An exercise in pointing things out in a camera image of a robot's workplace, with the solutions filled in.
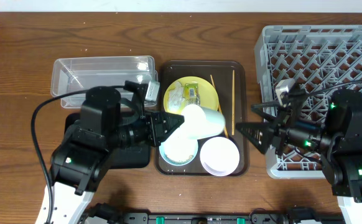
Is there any wooden chopstick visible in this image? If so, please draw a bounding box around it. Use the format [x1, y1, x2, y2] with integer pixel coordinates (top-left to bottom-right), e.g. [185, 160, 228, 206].
[210, 74, 229, 139]
[231, 70, 235, 135]

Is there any yellow round plate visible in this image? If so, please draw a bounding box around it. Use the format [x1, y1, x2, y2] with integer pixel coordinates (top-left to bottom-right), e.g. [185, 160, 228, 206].
[163, 77, 219, 114]

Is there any pink white bowl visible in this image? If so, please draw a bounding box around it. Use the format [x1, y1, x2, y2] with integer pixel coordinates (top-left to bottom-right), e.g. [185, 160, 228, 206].
[200, 137, 239, 177]

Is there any black cable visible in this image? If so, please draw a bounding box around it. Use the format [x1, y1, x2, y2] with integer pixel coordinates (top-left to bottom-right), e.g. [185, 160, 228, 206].
[30, 84, 129, 224]
[305, 79, 362, 97]

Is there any light blue bowl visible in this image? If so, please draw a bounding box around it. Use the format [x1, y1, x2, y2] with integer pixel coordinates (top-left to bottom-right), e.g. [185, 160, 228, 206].
[159, 134, 198, 166]

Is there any black plastic tray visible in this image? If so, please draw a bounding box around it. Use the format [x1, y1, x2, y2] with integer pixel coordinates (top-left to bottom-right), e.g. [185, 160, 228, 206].
[63, 111, 152, 170]

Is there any grey dishwasher rack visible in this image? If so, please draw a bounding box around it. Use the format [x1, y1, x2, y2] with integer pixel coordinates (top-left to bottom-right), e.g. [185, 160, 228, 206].
[254, 25, 362, 179]

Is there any green yellow snack wrapper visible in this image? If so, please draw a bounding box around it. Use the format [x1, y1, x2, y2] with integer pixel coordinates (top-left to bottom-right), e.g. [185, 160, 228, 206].
[184, 83, 200, 106]

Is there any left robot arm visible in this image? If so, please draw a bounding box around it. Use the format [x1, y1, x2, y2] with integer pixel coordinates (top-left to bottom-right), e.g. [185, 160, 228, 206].
[31, 82, 185, 223]

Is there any left black cable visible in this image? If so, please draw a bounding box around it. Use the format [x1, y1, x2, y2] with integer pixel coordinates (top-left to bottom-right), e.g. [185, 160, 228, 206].
[30, 84, 129, 224]

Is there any dark brown serving tray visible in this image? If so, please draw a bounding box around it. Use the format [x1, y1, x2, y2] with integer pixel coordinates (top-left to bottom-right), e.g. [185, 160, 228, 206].
[154, 60, 249, 177]

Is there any white paper cup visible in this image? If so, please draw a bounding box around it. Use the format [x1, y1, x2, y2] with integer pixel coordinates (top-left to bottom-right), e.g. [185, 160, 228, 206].
[180, 105, 225, 139]

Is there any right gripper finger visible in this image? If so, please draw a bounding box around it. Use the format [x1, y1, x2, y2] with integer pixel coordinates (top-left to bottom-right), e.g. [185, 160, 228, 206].
[251, 101, 281, 123]
[235, 122, 274, 154]

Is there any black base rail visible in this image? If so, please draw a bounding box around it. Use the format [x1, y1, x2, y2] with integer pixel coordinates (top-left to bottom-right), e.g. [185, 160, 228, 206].
[85, 213, 345, 224]

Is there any right black cable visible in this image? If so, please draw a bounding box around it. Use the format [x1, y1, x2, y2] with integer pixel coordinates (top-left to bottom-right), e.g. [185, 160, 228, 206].
[305, 79, 362, 97]

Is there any white tissue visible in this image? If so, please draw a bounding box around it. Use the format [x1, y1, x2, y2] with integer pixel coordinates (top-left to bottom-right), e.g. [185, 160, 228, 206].
[167, 82, 184, 113]

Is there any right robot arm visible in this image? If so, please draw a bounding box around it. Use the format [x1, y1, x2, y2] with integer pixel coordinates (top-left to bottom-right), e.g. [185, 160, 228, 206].
[235, 89, 362, 223]

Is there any clear plastic waste bin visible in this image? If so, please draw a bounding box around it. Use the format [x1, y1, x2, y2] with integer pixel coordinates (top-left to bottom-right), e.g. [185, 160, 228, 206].
[50, 55, 158, 96]

